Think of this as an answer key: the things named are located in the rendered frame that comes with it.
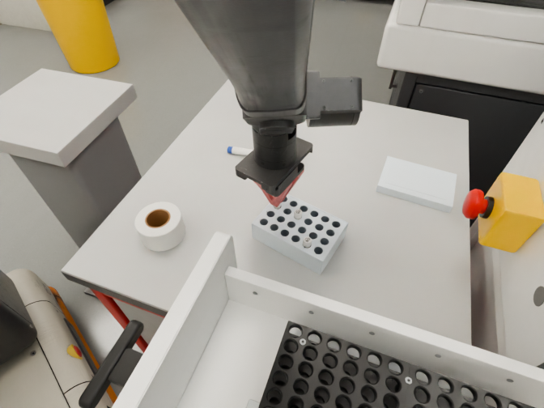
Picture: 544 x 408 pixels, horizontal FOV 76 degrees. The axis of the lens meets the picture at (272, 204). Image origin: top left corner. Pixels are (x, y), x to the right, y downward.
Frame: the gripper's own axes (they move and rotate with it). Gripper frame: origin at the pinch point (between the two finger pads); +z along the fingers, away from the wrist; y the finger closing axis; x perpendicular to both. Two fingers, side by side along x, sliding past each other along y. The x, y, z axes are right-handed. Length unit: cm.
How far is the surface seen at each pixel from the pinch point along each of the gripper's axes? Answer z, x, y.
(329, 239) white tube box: 1.5, -10.2, -0.9
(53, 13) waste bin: 40, 219, 76
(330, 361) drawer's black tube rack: -5.6, -19.1, -18.0
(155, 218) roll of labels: 2.4, 14.9, -12.6
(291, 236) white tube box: 1.4, -5.4, -3.7
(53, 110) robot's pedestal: 4, 60, -3
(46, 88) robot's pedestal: 4, 70, 1
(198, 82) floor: 82, 146, 115
